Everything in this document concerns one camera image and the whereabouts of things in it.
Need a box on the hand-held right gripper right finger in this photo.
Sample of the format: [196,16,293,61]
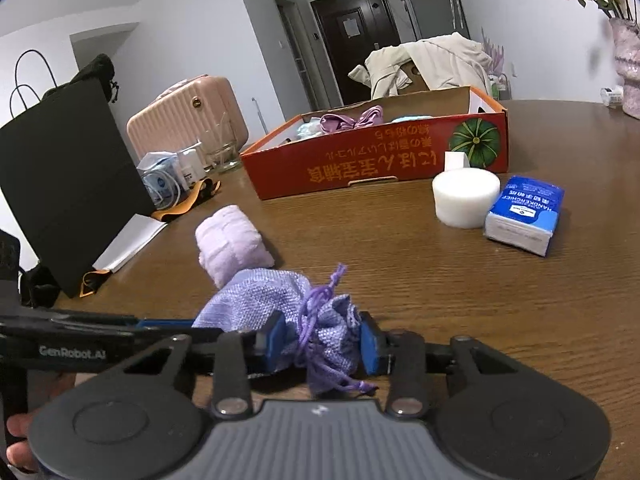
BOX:
[359,312,531,418]

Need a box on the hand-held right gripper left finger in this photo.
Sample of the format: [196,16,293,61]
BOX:
[102,310,288,420]

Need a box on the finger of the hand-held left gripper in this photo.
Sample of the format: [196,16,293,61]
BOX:
[136,318,223,347]

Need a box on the lavender drawstring pouch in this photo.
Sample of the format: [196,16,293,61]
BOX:
[192,262,378,396]

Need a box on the light purple towel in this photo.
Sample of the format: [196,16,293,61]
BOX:
[195,205,276,288]

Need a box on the orange cardboard box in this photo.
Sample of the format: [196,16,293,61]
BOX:
[240,86,510,201]

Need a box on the blue tissue packet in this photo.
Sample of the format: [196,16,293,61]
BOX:
[483,175,566,257]

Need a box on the purple satin bow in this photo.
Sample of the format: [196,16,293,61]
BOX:
[354,106,386,128]

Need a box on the pale blue soft puff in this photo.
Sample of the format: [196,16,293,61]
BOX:
[297,117,326,142]

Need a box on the person's left hand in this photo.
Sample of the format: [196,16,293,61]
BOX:
[6,410,43,472]

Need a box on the white paper sheet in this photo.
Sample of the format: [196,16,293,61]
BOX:
[92,214,169,273]

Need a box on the blue white plastic packet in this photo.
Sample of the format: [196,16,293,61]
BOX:
[136,150,187,209]

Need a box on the black paper bag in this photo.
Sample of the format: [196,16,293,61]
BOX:
[0,50,157,298]

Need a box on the glass jar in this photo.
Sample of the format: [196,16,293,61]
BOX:
[204,110,242,173]

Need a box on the pink suitcase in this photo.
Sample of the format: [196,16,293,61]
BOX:
[126,75,249,166]

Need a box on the brown chair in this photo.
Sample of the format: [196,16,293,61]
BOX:
[400,60,431,93]

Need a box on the interior door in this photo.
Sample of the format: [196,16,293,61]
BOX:
[272,0,315,112]

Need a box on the beige jacket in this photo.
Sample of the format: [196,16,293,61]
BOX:
[348,32,496,99]

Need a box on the dark entrance door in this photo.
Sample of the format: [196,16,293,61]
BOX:
[310,0,401,106]

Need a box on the grey refrigerator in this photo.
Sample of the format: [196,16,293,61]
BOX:
[396,0,471,41]

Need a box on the pink flower vase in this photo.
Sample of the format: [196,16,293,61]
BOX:
[607,17,640,121]

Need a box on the orange black strap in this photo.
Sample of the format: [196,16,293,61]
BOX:
[150,177,222,222]
[80,269,112,299]

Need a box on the black drawstring bag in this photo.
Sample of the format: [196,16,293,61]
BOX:
[70,54,121,104]

